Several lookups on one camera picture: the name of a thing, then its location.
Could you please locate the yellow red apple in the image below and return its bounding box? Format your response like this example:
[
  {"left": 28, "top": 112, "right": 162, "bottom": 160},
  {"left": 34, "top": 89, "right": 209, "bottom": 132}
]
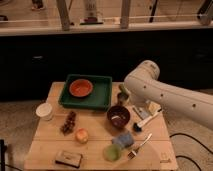
[{"left": 75, "top": 128, "right": 89, "bottom": 144}]

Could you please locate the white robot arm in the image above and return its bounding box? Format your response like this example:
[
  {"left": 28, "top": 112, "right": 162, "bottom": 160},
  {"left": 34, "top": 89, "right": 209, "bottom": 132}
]
[{"left": 124, "top": 60, "right": 213, "bottom": 130}]

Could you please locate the small dark metal cup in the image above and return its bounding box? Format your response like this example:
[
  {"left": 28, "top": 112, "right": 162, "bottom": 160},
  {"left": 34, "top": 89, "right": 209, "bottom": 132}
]
[{"left": 117, "top": 92, "right": 129, "bottom": 106}]

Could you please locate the green plastic cup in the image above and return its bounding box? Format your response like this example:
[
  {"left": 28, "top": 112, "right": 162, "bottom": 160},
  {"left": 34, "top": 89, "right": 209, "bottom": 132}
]
[{"left": 103, "top": 144, "right": 121, "bottom": 162}]

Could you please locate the white paper cup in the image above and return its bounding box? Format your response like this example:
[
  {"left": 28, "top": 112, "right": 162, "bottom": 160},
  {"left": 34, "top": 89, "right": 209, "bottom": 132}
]
[{"left": 36, "top": 103, "right": 53, "bottom": 121}]

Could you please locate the grey cloth under brush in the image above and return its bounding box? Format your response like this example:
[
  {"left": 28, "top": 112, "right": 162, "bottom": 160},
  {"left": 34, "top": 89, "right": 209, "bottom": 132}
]
[{"left": 133, "top": 106, "right": 149, "bottom": 120}]

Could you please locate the dark maroon bowl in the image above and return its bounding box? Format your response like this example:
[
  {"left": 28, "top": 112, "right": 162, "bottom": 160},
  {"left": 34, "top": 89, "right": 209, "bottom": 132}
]
[{"left": 107, "top": 106, "right": 130, "bottom": 129}]

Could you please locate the wooden table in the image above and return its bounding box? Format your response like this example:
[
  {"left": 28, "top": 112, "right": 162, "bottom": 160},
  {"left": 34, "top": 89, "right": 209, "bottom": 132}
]
[{"left": 24, "top": 82, "right": 178, "bottom": 171}]

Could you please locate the green pepper toy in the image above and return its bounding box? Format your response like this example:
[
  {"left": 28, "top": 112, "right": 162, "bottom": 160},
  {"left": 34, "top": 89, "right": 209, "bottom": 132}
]
[{"left": 119, "top": 84, "right": 128, "bottom": 95}]

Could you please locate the silver fork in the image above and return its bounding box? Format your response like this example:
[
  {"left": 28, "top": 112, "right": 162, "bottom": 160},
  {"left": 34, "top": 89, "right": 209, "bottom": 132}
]
[{"left": 128, "top": 134, "right": 152, "bottom": 159}]

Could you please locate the green plastic tray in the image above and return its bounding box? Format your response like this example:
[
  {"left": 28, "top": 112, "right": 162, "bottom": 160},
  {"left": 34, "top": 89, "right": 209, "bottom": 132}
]
[{"left": 58, "top": 74, "right": 112, "bottom": 111}]

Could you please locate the orange bowl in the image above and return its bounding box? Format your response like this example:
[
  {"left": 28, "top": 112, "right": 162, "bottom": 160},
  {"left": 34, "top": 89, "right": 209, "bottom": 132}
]
[{"left": 69, "top": 79, "right": 93, "bottom": 98}]

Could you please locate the bunch of dark grapes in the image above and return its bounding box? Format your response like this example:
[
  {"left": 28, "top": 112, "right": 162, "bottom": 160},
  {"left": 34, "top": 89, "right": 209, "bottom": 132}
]
[{"left": 60, "top": 111, "right": 76, "bottom": 135}]

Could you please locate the dark wooden eraser block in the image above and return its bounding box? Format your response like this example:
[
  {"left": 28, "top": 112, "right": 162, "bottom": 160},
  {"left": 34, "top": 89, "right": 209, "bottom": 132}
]
[{"left": 55, "top": 151, "right": 82, "bottom": 168}]

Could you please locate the black floor cable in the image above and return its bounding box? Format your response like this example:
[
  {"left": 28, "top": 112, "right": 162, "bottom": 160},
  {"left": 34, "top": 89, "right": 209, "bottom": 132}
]
[{"left": 169, "top": 132, "right": 213, "bottom": 171}]

